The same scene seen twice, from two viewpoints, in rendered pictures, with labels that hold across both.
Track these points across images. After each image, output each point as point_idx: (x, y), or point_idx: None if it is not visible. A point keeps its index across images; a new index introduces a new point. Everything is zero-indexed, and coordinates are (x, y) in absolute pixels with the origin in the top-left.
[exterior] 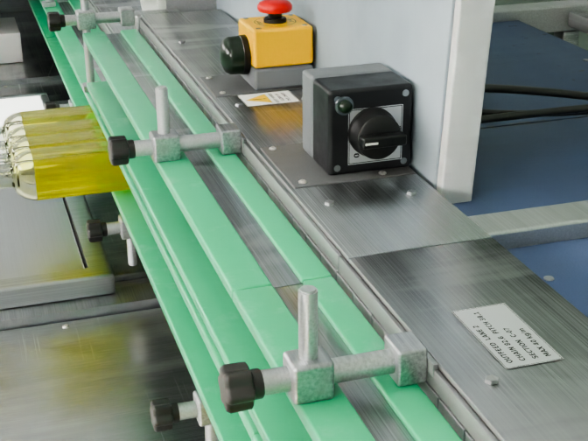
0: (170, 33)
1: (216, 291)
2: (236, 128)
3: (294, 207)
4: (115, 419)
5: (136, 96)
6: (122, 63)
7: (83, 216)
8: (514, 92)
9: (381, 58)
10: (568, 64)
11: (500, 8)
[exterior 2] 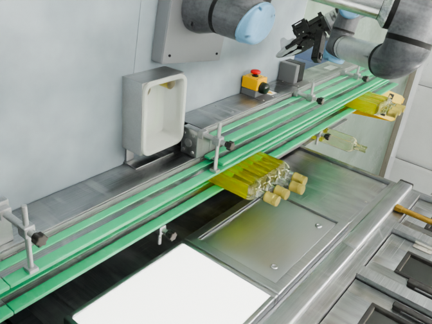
0: (224, 116)
1: (321, 107)
2: (296, 89)
3: (315, 83)
4: (310, 172)
5: (279, 113)
6: (252, 123)
7: (236, 206)
8: None
9: (278, 61)
10: None
11: None
